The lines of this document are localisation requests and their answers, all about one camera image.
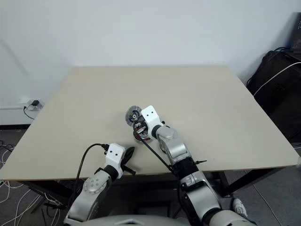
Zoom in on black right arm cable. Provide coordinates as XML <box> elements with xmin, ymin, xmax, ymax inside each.
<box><xmin>140</xmin><ymin>138</ymin><xmax>186</xmax><ymax>222</ymax></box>

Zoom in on silver coiled motor housing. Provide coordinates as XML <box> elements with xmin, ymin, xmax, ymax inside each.
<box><xmin>124</xmin><ymin>105</ymin><xmax>143</xmax><ymax>128</ymax></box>

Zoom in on black adapter cord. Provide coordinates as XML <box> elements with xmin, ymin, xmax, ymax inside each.
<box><xmin>23</xmin><ymin>105</ymin><xmax>36</xmax><ymax>120</ymax></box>

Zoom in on black metal table frame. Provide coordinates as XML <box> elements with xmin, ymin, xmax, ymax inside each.
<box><xmin>4</xmin><ymin>162</ymin><xmax>301</xmax><ymax>212</ymax></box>

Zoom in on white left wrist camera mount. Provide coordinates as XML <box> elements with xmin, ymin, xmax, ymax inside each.
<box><xmin>104</xmin><ymin>143</ymin><xmax>125</xmax><ymax>180</ymax></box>

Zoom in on white cable on bag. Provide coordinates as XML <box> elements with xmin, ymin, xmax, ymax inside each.
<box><xmin>255</xmin><ymin>61</ymin><xmax>301</xmax><ymax>95</ymax></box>

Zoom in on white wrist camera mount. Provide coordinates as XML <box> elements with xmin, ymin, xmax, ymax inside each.
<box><xmin>140</xmin><ymin>105</ymin><xmax>163</xmax><ymax>138</ymax></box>
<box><xmin>104</xmin><ymin>143</ymin><xmax>125</xmax><ymax>180</ymax></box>

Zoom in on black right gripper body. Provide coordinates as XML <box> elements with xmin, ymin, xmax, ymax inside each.
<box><xmin>133</xmin><ymin>117</ymin><xmax>149</xmax><ymax>133</ymax></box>

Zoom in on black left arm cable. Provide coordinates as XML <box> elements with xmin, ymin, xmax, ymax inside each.
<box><xmin>74</xmin><ymin>143</ymin><xmax>109</xmax><ymax>201</ymax></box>

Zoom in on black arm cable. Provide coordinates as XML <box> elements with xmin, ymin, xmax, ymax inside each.
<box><xmin>74</xmin><ymin>143</ymin><xmax>109</xmax><ymax>201</ymax></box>
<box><xmin>140</xmin><ymin>138</ymin><xmax>186</xmax><ymax>222</ymax></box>

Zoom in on black bag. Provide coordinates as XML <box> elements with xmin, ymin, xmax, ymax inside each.
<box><xmin>246</xmin><ymin>50</ymin><xmax>301</xmax><ymax>142</ymax></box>

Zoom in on grey robot torso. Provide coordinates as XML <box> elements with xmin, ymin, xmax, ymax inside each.
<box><xmin>86</xmin><ymin>213</ymin><xmax>186</xmax><ymax>226</ymax></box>

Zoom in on black floor cables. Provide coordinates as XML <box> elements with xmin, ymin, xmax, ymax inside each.
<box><xmin>0</xmin><ymin>140</ymin><xmax>15</xmax><ymax>170</ymax></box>

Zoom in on dark monitor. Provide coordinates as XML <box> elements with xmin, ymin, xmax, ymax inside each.
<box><xmin>288</xmin><ymin>11</ymin><xmax>301</xmax><ymax>55</ymax></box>

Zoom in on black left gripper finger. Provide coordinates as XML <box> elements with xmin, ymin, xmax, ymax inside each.
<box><xmin>122</xmin><ymin>164</ymin><xmax>137</xmax><ymax>176</ymax></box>
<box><xmin>123</xmin><ymin>146</ymin><xmax>136</xmax><ymax>164</ymax></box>

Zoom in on white floor cables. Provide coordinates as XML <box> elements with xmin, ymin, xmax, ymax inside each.
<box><xmin>0</xmin><ymin>180</ymin><xmax>38</xmax><ymax>226</ymax></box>

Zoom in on white shoe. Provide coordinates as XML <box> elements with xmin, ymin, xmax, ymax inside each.
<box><xmin>232</xmin><ymin>197</ymin><xmax>248</xmax><ymax>218</ymax></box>

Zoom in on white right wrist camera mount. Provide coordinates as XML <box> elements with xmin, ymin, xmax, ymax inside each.
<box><xmin>140</xmin><ymin>105</ymin><xmax>163</xmax><ymax>138</ymax></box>

